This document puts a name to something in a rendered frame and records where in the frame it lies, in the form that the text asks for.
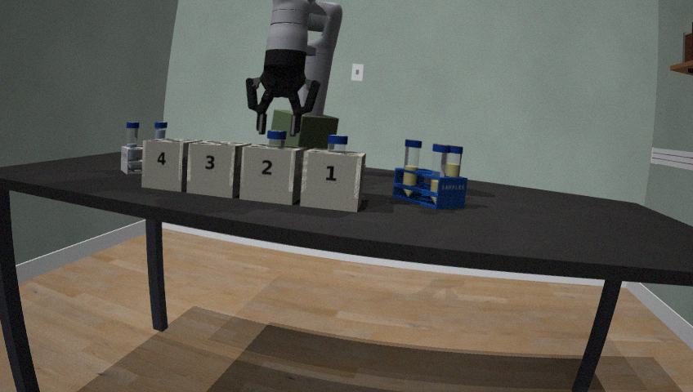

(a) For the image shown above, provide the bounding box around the blue tube rack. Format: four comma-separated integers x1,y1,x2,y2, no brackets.
392,168,467,210

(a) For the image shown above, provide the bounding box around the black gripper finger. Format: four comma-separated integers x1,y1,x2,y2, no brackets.
246,77,277,135
284,78,320,136

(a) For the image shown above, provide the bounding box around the white tube rack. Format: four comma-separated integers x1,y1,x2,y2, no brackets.
121,146,143,175

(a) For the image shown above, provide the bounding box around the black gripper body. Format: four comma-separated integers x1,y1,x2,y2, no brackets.
260,49,306,98

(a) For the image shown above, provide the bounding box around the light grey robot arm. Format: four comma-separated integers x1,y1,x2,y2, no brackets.
266,0,342,116

